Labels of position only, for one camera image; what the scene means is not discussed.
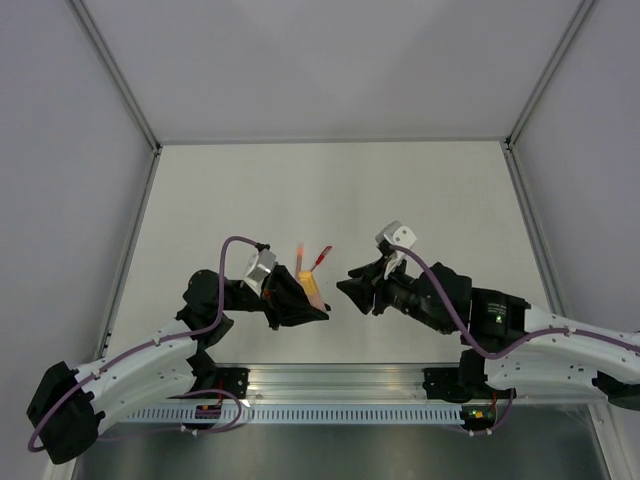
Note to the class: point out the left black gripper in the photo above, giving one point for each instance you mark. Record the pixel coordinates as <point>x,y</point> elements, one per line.
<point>285,301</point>

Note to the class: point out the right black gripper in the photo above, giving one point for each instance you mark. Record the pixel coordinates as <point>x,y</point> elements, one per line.
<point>360,290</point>

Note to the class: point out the orange marker cap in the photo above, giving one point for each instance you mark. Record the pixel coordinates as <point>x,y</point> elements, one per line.
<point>307,281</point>

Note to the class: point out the red grip clear pen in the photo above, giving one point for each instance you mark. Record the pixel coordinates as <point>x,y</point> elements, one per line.
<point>321,257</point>

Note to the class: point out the orange grip clear pen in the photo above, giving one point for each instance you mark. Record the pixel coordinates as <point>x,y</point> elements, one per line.
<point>299,258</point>

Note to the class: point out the orange marker pen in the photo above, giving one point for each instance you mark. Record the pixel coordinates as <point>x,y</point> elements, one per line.
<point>320,300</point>

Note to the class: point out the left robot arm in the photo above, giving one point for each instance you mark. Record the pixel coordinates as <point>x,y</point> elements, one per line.
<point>73,407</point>

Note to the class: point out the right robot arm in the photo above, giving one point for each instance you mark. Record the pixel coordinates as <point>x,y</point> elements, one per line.
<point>512,348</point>

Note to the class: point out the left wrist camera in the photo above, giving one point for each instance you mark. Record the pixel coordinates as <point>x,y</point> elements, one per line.
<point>259,267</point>

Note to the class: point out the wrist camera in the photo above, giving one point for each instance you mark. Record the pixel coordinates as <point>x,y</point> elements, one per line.
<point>259,267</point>
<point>396,233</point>

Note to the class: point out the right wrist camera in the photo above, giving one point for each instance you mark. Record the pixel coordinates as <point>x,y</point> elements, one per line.
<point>396,233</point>

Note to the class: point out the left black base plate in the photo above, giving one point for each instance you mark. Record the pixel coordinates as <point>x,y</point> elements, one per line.
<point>234,380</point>

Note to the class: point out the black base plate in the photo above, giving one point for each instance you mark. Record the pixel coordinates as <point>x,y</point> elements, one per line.
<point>234,380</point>
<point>442,383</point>

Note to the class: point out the aluminium mounting rail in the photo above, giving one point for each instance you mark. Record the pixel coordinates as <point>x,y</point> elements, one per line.
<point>402,381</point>

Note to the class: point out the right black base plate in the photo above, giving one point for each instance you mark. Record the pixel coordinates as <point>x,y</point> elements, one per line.
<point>442,383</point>

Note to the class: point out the white slotted cable duct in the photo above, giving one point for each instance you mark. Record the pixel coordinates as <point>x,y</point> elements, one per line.
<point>298,414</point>

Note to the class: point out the right aluminium frame post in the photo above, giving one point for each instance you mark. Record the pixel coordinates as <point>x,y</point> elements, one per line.
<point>568,37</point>

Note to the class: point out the aluminium frame post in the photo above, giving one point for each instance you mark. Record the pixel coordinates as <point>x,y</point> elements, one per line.
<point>99,45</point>
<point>568,37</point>

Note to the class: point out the left aluminium frame post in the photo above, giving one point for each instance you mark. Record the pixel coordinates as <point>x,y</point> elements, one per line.
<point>99,45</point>

